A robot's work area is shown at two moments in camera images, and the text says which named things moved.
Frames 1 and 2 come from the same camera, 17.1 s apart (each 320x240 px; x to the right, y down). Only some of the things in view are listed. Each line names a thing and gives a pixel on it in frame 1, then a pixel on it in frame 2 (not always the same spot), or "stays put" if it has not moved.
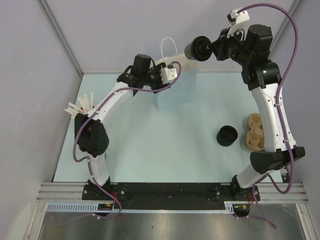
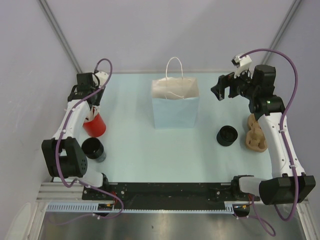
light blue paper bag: (183, 93) to (175, 99)
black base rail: (170, 195) stays put
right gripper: (219, 46) to (225, 81)
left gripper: (160, 85) to (100, 94)
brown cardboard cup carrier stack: (255, 139) stays put
